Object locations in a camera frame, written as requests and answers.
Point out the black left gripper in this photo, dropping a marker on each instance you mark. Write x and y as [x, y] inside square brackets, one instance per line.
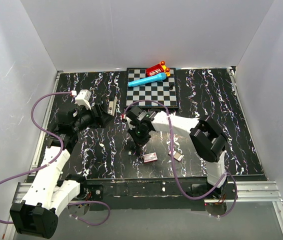
[100, 118]

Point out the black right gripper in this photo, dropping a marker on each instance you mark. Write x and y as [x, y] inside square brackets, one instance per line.
[139, 143]

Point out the black silver stapler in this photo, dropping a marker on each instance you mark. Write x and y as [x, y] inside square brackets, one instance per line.
[112, 106]

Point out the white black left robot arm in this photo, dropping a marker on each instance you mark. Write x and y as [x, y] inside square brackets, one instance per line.
[38, 212]

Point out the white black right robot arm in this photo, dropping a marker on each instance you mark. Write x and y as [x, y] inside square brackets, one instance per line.
[205, 134]

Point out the red white staple box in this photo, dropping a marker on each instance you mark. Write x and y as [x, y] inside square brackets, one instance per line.
[150, 157]

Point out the black white chessboard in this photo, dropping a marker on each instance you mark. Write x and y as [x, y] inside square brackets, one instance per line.
[155, 94]

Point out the red yellow toy bus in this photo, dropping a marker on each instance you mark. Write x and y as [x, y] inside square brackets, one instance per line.
[158, 68]

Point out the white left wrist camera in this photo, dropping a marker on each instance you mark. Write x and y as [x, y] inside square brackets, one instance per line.
[82, 98]

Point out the aluminium rail frame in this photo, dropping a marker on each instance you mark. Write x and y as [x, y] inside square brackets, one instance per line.
[104, 153]

